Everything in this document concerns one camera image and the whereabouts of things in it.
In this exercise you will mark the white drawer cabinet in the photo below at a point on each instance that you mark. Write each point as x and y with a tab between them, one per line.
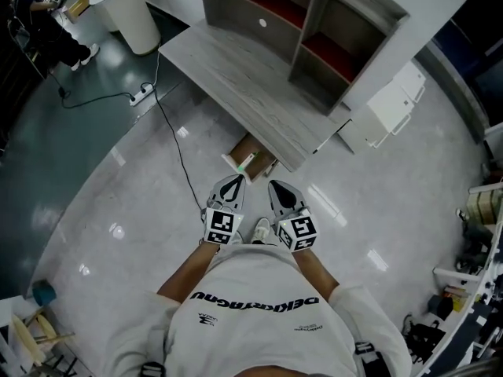
410	81
355	136
389	112

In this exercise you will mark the person's white shoe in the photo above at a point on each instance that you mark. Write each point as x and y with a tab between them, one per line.
261	230

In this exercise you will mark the person's right forearm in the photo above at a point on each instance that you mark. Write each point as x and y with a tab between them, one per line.
314	273

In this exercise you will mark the green and white retail box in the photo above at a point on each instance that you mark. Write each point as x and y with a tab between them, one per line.
247	162

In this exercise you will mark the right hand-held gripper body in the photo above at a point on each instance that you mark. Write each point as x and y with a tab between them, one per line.
296	230

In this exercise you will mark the person's left forearm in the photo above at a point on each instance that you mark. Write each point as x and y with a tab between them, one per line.
188	273

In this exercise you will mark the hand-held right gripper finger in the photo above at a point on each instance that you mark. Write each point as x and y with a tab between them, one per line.
296	200
272	200

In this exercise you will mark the wooden desk drawer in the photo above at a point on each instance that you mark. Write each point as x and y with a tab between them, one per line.
245	149

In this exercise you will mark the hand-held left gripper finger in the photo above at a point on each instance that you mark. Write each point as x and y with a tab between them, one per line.
214	195
244	195

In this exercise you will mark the white curved counter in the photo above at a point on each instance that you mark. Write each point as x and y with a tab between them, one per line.
471	320

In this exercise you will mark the small wooden box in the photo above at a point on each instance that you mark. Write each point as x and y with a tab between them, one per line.
77	8

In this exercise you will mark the grey shelf unit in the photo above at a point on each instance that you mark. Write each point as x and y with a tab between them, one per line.
334	37

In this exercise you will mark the wooden chair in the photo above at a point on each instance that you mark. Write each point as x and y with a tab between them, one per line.
39	336

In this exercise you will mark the white power strip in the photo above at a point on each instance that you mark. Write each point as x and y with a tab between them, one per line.
141	94

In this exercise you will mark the person's white printed shirt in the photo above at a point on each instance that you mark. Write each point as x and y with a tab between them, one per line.
255	328

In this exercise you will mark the green crate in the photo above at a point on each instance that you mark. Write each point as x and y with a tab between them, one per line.
485	208

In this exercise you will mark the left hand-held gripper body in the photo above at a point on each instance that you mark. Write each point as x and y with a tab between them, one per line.
222	226

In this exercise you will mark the yellow small box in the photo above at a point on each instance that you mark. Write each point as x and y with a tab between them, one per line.
460	304

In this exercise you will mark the teal round stool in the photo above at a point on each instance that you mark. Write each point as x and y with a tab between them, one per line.
44	293

